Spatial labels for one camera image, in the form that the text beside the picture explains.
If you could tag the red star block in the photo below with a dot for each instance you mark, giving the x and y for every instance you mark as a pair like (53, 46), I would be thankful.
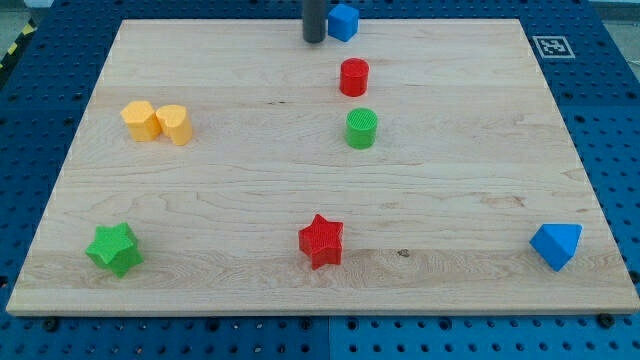
(321, 241)

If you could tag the white fiducial marker tag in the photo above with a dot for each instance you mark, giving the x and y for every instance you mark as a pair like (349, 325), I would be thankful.
(553, 47)

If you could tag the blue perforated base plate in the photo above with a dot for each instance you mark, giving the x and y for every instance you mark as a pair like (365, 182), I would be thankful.
(46, 94)

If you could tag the yellow heart block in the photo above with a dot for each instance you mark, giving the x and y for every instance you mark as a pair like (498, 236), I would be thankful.
(175, 123)

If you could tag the wooden board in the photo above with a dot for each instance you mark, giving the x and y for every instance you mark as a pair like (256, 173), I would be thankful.
(471, 157)

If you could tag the red cylinder block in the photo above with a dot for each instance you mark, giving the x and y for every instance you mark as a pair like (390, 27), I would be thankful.
(354, 74)

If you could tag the blue triangular prism block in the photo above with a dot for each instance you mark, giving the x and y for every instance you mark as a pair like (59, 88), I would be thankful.
(556, 243)

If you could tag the yellow hexagon block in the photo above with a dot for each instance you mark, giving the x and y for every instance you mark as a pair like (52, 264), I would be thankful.
(141, 121)

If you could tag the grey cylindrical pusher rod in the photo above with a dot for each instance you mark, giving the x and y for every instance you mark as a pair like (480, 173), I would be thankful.
(314, 14)

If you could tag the green cylinder block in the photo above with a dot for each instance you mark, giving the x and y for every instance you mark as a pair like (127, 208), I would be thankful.
(361, 128)

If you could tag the blue cube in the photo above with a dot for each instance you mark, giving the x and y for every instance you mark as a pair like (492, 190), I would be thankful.
(343, 22)

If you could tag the green star block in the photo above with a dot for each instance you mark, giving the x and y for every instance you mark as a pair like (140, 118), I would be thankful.
(115, 249)

